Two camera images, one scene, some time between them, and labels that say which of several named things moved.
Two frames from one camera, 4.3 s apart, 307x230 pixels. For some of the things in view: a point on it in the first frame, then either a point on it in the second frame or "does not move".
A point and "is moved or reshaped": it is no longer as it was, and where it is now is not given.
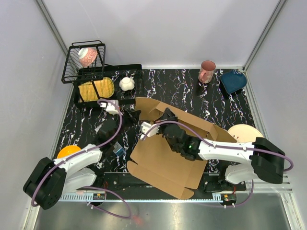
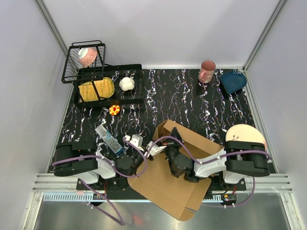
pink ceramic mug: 206,71 does not move
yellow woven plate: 105,88 does not move
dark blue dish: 233,80 does not move
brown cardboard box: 161,165 is moved or reshaped
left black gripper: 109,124 to 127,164
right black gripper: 167,115 to 171,143
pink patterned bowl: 87,55 does not move
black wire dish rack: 95,82 does not move
